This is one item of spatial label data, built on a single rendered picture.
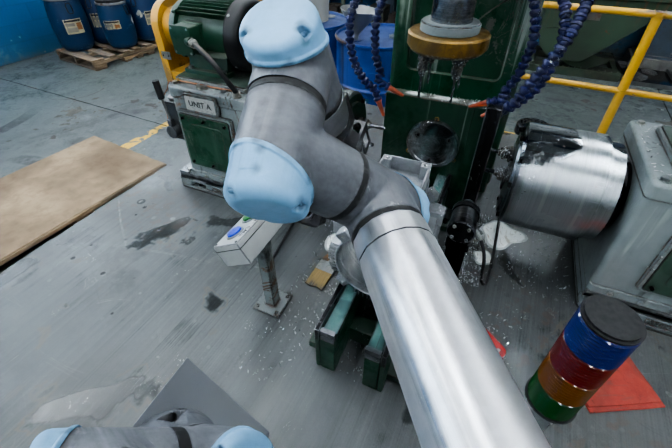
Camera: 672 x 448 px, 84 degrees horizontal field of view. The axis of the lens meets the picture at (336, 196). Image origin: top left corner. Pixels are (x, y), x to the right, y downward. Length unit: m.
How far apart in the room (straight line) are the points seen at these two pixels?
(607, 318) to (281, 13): 0.44
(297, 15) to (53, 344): 0.90
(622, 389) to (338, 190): 0.79
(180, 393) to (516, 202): 0.75
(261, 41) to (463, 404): 0.30
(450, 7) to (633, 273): 0.68
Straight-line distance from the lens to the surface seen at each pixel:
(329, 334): 0.74
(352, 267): 0.79
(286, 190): 0.29
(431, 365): 0.28
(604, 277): 1.03
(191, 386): 0.73
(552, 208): 0.92
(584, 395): 0.57
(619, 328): 0.49
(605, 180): 0.92
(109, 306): 1.08
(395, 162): 0.79
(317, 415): 0.82
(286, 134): 0.31
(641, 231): 0.95
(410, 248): 0.32
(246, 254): 0.70
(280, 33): 0.34
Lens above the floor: 1.56
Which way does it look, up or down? 38 degrees down
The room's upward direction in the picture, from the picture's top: straight up
